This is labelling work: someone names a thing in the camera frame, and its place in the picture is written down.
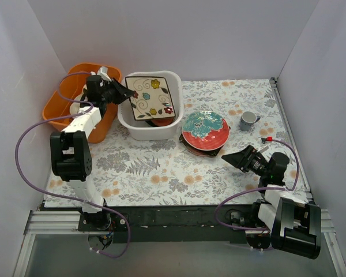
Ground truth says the square floral ceramic plate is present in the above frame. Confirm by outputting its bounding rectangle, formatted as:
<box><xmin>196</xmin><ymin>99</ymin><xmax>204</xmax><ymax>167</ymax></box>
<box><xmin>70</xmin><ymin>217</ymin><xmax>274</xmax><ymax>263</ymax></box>
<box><xmin>125</xmin><ymin>76</ymin><xmax>175</xmax><ymax>121</ymax></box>

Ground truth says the red plate teal flower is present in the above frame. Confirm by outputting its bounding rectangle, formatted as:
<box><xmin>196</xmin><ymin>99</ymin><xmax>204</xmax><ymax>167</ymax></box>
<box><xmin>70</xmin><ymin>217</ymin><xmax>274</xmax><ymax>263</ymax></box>
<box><xmin>182</xmin><ymin>111</ymin><xmax>230</xmax><ymax>151</ymax></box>

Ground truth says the red round saucer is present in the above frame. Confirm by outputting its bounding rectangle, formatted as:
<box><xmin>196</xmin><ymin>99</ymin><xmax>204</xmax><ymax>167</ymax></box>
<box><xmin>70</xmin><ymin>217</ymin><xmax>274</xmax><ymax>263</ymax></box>
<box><xmin>151</xmin><ymin>118</ymin><xmax>174</xmax><ymax>126</ymax></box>

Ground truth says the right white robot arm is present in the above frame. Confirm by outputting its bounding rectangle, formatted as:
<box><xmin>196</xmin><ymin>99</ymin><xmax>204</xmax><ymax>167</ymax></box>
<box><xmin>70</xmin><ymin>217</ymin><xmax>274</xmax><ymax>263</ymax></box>
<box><xmin>221</xmin><ymin>145</ymin><xmax>322</xmax><ymax>259</ymax></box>

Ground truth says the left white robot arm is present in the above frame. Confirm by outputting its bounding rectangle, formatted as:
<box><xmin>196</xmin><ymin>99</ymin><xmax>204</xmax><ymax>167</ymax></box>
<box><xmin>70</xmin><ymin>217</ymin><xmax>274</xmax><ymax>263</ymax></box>
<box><xmin>50</xmin><ymin>73</ymin><xmax>134</xmax><ymax>231</ymax></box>

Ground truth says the white plastic bin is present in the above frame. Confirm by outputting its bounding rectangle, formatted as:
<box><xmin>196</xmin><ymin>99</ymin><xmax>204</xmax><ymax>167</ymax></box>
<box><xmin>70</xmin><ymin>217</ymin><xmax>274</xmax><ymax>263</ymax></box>
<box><xmin>118</xmin><ymin>70</ymin><xmax>184</xmax><ymax>141</ymax></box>

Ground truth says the orange plastic bin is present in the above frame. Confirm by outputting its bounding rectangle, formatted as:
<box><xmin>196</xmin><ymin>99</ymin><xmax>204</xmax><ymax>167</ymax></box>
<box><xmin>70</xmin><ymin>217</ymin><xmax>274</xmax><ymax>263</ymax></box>
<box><xmin>42</xmin><ymin>62</ymin><xmax>123</xmax><ymax>144</ymax></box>

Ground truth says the black square patterned plate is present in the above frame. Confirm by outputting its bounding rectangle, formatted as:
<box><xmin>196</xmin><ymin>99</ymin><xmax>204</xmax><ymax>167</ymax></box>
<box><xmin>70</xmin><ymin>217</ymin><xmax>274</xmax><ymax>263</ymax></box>
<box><xmin>179</xmin><ymin>126</ymin><xmax>231</xmax><ymax>156</ymax></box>

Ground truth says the white scalloped plate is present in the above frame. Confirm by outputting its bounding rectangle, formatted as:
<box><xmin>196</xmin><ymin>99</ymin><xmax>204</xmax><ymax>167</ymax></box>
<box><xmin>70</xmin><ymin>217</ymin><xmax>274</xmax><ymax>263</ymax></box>
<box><xmin>69</xmin><ymin>93</ymin><xmax>87</xmax><ymax>118</ymax></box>

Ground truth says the grey mug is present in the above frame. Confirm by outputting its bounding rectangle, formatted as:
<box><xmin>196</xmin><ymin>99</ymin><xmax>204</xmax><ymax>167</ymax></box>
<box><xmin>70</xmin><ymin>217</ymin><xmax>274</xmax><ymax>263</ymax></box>
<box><xmin>239</xmin><ymin>111</ymin><xmax>261</xmax><ymax>132</ymax></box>

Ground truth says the floral tablecloth mat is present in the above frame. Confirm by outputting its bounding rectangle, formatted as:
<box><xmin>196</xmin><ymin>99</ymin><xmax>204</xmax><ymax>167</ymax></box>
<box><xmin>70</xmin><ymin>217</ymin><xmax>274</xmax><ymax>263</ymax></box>
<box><xmin>43</xmin><ymin>78</ymin><xmax>309</xmax><ymax>208</ymax></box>

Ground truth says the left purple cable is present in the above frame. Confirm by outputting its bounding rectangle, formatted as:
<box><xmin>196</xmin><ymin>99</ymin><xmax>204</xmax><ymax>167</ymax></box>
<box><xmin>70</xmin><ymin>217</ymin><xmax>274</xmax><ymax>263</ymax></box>
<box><xmin>14</xmin><ymin>72</ymin><xmax>132</xmax><ymax>258</ymax></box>

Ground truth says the purple cable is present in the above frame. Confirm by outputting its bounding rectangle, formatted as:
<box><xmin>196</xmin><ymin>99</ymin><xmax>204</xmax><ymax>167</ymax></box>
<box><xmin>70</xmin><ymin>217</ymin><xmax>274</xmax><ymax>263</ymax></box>
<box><xmin>14</xmin><ymin>72</ymin><xmax>132</xmax><ymax>258</ymax></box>
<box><xmin>214</xmin><ymin>138</ymin><xmax>300</xmax><ymax>252</ymax></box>

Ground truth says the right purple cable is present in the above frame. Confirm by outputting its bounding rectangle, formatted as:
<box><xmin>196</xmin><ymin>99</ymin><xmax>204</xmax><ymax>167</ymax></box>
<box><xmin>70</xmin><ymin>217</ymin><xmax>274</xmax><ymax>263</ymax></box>
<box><xmin>214</xmin><ymin>138</ymin><xmax>300</xmax><ymax>252</ymax></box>

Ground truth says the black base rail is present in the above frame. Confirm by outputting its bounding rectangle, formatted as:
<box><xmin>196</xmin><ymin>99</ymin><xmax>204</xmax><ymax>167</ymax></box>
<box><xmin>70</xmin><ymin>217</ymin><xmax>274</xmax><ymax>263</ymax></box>
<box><xmin>77</xmin><ymin>205</ymin><xmax>277</xmax><ymax>245</ymax></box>

